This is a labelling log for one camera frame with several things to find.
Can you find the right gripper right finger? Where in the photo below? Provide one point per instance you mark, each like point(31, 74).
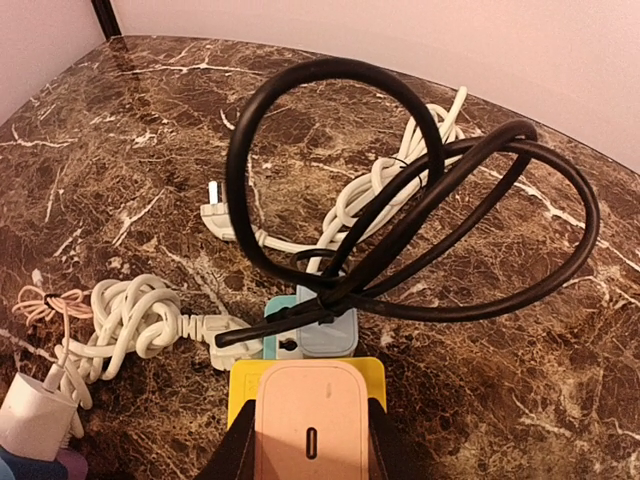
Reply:
point(391, 457)

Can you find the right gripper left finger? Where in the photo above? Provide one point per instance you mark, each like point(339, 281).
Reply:
point(234, 459)

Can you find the yellow cube socket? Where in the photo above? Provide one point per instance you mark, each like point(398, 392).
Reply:
point(246, 377)

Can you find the pink charger cube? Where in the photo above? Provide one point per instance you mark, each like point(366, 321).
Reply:
point(312, 426)

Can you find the light blue charger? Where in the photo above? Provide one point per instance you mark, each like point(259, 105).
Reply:
point(330, 340)

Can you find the purple power strip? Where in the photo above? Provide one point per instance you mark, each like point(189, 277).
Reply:
point(75, 464)

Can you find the white charger cube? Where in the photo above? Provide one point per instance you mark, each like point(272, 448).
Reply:
point(36, 415)

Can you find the dark blue cube socket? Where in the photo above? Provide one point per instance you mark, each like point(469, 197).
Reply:
point(21, 468)

